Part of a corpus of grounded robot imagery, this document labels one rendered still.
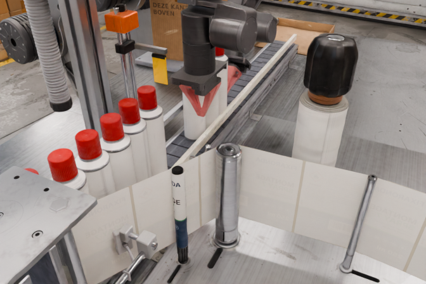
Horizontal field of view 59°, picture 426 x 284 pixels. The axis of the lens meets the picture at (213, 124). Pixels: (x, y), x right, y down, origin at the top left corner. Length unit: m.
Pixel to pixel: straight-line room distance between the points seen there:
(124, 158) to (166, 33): 0.81
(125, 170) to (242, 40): 0.28
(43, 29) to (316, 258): 0.54
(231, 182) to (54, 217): 0.28
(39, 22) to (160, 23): 0.80
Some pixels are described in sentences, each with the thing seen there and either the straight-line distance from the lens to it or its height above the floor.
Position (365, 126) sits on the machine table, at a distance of 1.11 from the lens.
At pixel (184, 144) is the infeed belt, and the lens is 0.87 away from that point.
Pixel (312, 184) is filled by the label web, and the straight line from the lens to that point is 0.56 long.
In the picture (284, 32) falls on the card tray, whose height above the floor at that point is 0.83.
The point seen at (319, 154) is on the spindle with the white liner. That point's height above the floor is 0.97.
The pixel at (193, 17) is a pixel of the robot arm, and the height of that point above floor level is 1.21.
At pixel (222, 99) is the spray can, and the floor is 0.94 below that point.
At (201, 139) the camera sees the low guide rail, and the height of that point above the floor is 0.92.
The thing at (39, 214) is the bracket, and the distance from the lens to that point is 0.37.
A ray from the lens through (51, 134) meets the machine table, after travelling 1.08.
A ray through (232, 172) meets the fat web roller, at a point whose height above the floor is 1.04.
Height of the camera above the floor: 1.39
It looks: 33 degrees down
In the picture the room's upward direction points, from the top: straight up
